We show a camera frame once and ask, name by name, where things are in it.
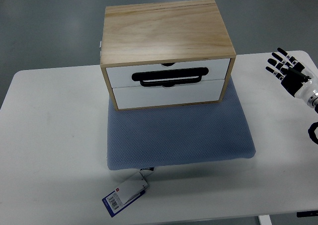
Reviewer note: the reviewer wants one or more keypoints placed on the white blue price tag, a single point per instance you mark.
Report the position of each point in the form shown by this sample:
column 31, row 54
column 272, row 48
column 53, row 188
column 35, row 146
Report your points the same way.
column 125, row 194

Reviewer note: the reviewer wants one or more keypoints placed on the silver black robot right arm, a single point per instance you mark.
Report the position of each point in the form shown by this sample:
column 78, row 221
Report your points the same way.
column 314, row 101

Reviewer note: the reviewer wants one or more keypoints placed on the black drawer handle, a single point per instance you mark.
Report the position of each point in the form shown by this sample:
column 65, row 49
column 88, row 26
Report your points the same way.
column 169, row 78

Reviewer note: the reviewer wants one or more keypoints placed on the wooden drawer cabinet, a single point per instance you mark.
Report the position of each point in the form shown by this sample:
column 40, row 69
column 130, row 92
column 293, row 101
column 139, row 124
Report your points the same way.
column 164, row 33

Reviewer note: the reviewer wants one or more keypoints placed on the black table control panel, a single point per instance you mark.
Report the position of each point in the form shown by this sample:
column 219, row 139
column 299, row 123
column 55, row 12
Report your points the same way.
column 305, row 214

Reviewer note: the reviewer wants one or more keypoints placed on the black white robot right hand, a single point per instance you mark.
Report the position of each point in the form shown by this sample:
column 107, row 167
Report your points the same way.
column 298, row 80

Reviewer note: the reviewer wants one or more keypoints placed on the blue grey cushion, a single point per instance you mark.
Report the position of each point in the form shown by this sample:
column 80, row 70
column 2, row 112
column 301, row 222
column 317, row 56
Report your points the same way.
column 179, row 135

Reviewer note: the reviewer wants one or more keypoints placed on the white table leg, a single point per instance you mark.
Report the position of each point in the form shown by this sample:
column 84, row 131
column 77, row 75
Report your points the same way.
column 265, row 220

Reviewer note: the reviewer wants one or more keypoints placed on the white drawer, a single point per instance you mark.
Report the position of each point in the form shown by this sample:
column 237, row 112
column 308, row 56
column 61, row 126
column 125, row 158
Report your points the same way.
column 122, row 76
column 139, row 96

